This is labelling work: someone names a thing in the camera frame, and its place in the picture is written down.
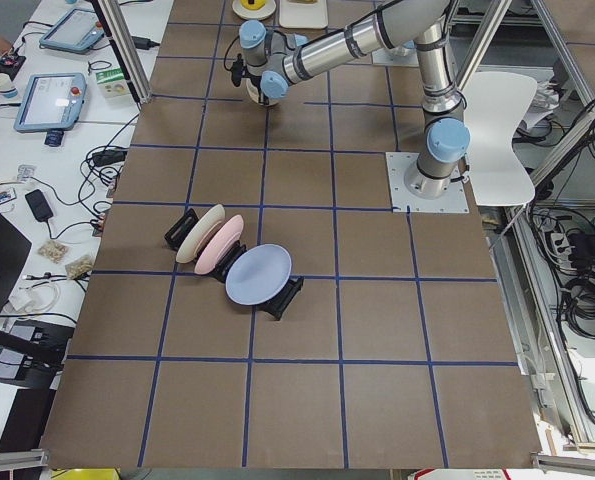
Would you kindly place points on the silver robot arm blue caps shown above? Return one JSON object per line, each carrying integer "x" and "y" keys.
{"x": 272, "y": 61}

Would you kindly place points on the white paper cup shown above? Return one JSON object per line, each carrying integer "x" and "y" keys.
{"x": 7, "y": 87}

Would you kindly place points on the near blue teach pendant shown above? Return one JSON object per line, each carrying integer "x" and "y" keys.
{"x": 51, "y": 102}

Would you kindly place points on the black power adapter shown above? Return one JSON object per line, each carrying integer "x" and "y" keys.
{"x": 108, "y": 157}

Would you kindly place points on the white plastic chair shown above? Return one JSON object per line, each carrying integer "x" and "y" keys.
{"x": 496, "y": 104}

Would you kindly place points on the blue teach pendant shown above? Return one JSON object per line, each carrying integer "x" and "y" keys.
{"x": 78, "y": 31}
{"x": 51, "y": 102}

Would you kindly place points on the far blue teach pendant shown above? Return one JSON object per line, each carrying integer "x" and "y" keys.
{"x": 78, "y": 31}

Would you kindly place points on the green white box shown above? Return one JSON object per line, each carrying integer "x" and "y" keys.
{"x": 112, "y": 83}

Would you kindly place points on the black smartphone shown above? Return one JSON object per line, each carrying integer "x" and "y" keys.
{"x": 39, "y": 205}

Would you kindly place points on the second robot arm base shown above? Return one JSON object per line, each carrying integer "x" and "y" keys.
{"x": 404, "y": 55}

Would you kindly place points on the cream plate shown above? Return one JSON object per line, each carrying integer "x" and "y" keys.
{"x": 200, "y": 234}

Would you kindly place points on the black dish rack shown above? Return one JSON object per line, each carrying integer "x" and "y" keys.
{"x": 275, "y": 307}

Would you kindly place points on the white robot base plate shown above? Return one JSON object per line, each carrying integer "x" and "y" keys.
{"x": 411, "y": 193}

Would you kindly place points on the aluminium frame post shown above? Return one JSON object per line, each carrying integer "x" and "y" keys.
{"x": 116, "y": 30}

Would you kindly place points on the snack packet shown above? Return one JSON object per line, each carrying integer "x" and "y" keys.
{"x": 53, "y": 250}
{"x": 80, "y": 267}

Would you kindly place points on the blue plate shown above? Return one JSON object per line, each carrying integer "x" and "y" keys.
{"x": 258, "y": 275}

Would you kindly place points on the white rectangular tray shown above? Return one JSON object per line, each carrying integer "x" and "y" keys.
{"x": 295, "y": 14}

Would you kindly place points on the cream ceramic bowl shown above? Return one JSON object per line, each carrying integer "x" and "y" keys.
{"x": 258, "y": 97}

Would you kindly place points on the pink plate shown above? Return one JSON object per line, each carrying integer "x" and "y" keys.
{"x": 219, "y": 245}

